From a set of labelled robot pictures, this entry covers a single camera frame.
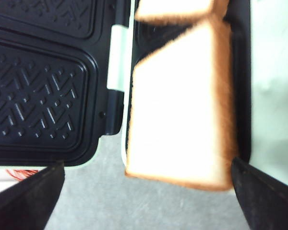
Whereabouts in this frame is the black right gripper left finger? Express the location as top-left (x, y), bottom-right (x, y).
top-left (0, 162), bottom-right (65, 230)

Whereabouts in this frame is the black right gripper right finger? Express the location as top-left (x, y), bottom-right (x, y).
top-left (231, 157), bottom-right (288, 230)

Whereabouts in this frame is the white bread slice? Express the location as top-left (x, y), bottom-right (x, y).
top-left (135, 0), bottom-right (230, 25)
top-left (125, 16), bottom-right (238, 191)

